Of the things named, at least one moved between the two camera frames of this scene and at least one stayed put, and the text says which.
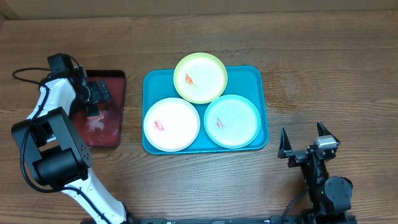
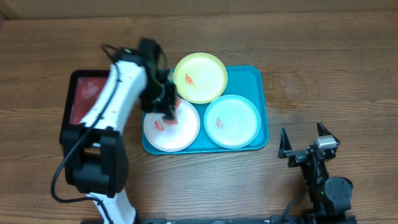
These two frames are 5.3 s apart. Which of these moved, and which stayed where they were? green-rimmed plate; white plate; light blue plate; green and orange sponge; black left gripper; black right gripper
Moved: green and orange sponge; black left gripper
Stayed: black right gripper; white plate; green-rimmed plate; light blue plate
